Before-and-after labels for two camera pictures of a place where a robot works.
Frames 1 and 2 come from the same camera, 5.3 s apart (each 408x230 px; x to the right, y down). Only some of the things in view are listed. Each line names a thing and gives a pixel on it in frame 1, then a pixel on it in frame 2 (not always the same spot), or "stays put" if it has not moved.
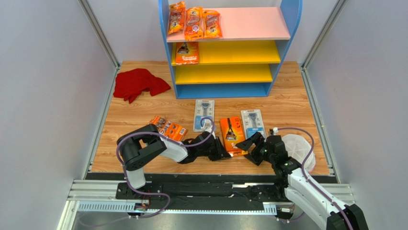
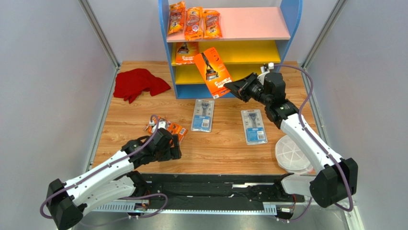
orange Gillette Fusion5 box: x=187 y=53 stays put
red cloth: x=130 y=84 stays put
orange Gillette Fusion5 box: x=233 y=134 -> x=214 y=72
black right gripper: x=255 y=148 -> x=249 y=90
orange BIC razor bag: x=194 y=23 stays put
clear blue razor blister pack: x=252 y=122 stays put
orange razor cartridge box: x=171 y=130 stays put
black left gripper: x=221 y=153 -> x=172 y=153
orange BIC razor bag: x=212 y=24 stays put
